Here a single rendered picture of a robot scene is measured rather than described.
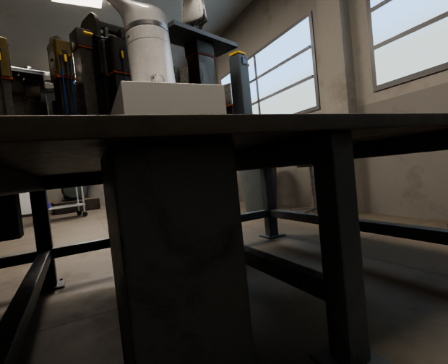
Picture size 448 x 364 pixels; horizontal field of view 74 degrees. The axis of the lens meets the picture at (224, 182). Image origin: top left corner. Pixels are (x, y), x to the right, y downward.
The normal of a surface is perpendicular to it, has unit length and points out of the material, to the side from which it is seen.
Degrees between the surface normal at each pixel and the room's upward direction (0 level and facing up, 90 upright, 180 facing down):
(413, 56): 90
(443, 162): 90
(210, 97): 90
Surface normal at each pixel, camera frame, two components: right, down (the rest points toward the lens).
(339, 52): -0.89, 0.11
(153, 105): 0.44, -0.01
